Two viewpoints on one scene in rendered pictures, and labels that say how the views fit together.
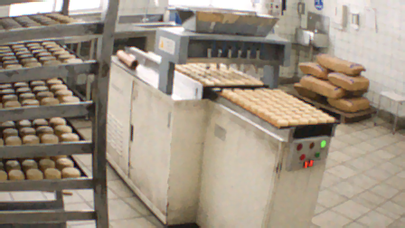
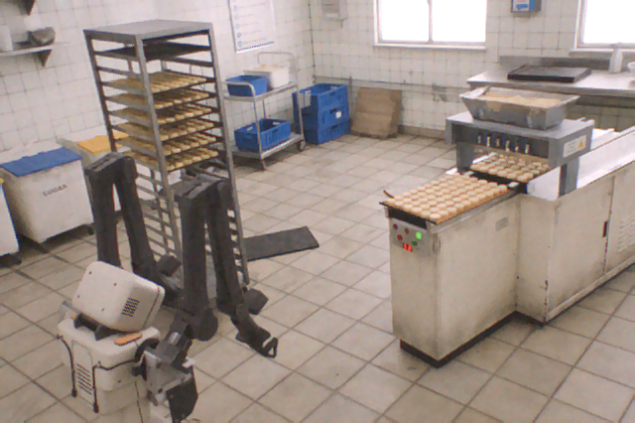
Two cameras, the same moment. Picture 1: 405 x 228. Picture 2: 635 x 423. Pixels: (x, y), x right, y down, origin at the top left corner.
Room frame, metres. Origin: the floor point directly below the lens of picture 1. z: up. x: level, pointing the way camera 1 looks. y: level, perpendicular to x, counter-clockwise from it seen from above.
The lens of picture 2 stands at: (1.42, -3.27, 2.17)
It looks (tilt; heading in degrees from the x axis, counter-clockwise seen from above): 23 degrees down; 81
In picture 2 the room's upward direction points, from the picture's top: 5 degrees counter-clockwise
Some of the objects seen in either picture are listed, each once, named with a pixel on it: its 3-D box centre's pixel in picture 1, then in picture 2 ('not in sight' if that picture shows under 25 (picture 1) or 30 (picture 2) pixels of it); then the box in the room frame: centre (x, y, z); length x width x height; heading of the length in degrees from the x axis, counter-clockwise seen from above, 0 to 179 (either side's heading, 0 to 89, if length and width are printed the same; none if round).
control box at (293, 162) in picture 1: (308, 153); (409, 237); (2.30, -0.51, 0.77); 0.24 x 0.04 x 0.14; 119
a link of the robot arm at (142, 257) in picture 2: not in sight; (133, 219); (1.11, -1.33, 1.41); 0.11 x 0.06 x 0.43; 129
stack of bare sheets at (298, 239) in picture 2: not in sight; (277, 242); (1.75, 1.25, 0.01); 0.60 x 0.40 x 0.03; 6
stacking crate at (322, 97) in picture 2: not in sight; (319, 96); (2.69, 4.11, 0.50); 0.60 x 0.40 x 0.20; 41
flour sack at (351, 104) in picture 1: (350, 101); not in sight; (6.18, -1.88, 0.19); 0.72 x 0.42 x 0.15; 133
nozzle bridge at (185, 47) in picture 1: (223, 61); (513, 150); (3.06, -0.09, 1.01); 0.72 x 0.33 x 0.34; 119
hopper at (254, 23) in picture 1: (227, 21); (515, 108); (3.06, -0.09, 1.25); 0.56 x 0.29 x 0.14; 119
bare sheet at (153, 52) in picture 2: not in sight; (151, 51); (1.10, 0.60, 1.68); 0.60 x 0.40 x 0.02; 122
